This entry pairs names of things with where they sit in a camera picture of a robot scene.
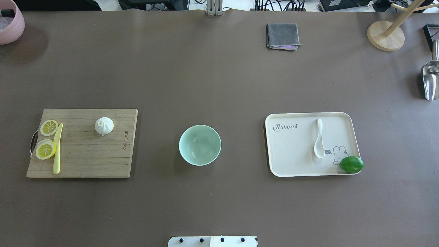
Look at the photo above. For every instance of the metal scoop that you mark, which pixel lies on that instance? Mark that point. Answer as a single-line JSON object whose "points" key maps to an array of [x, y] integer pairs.
{"points": [[430, 74]]}

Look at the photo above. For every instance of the white ceramic spoon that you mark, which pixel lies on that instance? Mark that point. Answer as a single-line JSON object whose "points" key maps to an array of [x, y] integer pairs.
{"points": [[318, 148]]}

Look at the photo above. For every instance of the lower lemon slice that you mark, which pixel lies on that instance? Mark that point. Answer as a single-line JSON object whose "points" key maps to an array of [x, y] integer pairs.
{"points": [[45, 149]]}

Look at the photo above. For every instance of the yellow plastic knife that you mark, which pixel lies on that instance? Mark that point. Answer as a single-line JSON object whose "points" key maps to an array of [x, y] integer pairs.
{"points": [[57, 142]]}

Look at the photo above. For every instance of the green lime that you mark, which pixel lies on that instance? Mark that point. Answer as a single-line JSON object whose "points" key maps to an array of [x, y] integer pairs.
{"points": [[352, 164]]}

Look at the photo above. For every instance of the wooden mug tree stand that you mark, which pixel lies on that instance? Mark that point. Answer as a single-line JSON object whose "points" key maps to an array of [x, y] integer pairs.
{"points": [[388, 36]]}

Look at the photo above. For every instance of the lemon slice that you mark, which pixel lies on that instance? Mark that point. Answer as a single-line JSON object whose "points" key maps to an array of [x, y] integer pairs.
{"points": [[49, 127], [45, 149]]}

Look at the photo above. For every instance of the wooden cutting board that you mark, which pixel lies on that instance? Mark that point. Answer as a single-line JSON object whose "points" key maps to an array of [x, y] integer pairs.
{"points": [[84, 153]]}

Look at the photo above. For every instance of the white steamed bun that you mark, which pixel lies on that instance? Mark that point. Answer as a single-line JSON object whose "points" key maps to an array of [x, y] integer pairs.
{"points": [[104, 125]]}

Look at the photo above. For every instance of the light green bowl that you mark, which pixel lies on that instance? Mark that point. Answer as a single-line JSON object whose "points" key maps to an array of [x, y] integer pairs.
{"points": [[200, 145]]}

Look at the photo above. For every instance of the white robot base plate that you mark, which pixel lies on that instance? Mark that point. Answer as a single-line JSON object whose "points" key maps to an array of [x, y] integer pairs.
{"points": [[213, 241]]}

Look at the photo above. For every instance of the upper lemon slice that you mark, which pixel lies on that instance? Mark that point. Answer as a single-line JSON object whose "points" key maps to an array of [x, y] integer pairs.
{"points": [[49, 127]]}

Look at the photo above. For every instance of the folded grey cloth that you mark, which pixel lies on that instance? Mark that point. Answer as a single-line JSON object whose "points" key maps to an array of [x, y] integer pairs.
{"points": [[282, 36]]}

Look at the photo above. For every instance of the pink bowl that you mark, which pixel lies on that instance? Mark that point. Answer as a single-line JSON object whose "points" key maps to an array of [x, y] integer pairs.
{"points": [[11, 29]]}

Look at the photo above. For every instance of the cream rabbit tray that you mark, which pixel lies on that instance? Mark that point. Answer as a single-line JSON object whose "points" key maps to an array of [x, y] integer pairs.
{"points": [[291, 137]]}

